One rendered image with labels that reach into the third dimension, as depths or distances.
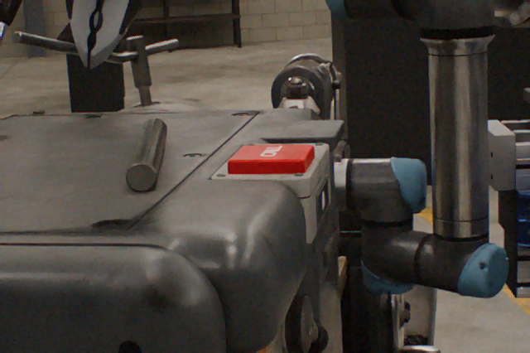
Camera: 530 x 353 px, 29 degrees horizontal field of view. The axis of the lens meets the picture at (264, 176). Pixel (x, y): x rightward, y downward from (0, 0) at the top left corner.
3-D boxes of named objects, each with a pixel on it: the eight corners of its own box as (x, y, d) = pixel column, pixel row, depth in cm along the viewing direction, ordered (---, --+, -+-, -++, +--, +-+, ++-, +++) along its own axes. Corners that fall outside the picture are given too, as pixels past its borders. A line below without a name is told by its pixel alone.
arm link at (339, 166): (346, 216, 147) (344, 160, 146) (314, 216, 148) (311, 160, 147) (352, 203, 155) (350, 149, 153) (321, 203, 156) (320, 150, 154)
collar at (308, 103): (316, 117, 185) (315, 100, 184) (272, 118, 186) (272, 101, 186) (322, 109, 192) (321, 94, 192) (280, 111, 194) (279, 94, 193)
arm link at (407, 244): (413, 305, 145) (411, 229, 142) (350, 290, 152) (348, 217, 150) (445, 290, 150) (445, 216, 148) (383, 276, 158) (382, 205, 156)
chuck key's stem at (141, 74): (147, 126, 133) (132, 36, 130) (162, 125, 132) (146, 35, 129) (138, 130, 131) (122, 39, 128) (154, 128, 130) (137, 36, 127)
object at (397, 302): (409, 389, 187) (407, 265, 182) (353, 388, 189) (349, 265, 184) (415, 335, 212) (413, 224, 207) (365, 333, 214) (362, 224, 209)
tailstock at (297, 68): (338, 193, 237) (334, 65, 230) (253, 194, 240) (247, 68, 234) (351, 165, 266) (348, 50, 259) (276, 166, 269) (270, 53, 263)
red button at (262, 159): (305, 185, 79) (304, 158, 78) (228, 186, 80) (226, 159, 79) (315, 167, 85) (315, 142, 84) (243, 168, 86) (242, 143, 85)
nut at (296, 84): (306, 99, 186) (305, 79, 186) (284, 99, 187) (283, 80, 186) (309, 95, 190) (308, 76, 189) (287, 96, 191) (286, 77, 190)
